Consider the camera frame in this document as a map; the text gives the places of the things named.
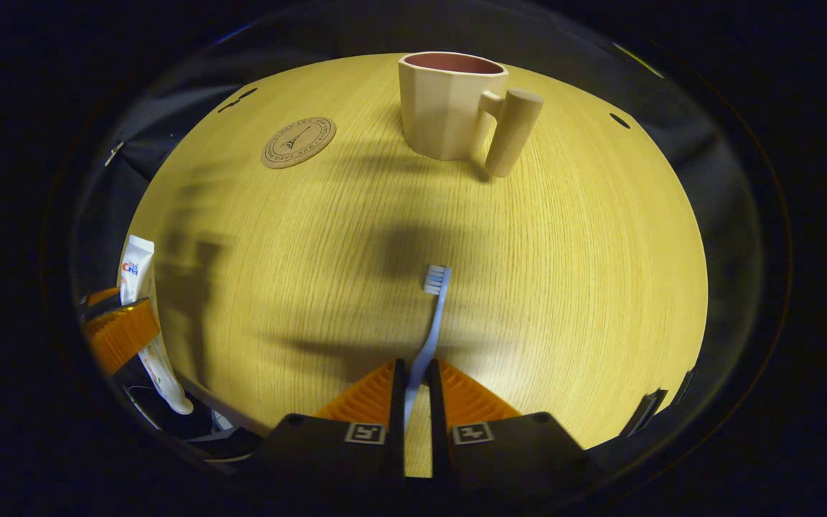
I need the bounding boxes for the black desk edge bracket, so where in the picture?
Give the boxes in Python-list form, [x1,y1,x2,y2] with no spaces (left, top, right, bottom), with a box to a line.
[620,388,670,439]

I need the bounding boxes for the round cork coaster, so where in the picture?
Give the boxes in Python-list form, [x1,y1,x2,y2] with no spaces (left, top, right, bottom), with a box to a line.
[261,117,337,170]

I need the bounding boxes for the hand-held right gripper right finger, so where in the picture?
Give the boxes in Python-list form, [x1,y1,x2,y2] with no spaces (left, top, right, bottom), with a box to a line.
[424,359,590,489]

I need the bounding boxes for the white toothbrush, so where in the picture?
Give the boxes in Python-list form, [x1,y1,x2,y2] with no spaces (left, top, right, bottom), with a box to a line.
[404,264,452,432]

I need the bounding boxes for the white toothpaste tube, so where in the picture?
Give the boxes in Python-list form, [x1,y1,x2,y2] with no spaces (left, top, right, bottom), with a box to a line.
[119,235,194,416]

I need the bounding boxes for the wooden desktop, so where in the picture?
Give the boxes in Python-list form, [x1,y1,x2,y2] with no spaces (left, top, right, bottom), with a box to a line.
[126,52,709,478]

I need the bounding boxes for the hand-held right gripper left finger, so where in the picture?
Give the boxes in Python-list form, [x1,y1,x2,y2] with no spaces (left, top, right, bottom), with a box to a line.
[252,359,407,478]

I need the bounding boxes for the beige cup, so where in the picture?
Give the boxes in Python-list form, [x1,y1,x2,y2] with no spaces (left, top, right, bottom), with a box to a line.
[398,52,545,178]

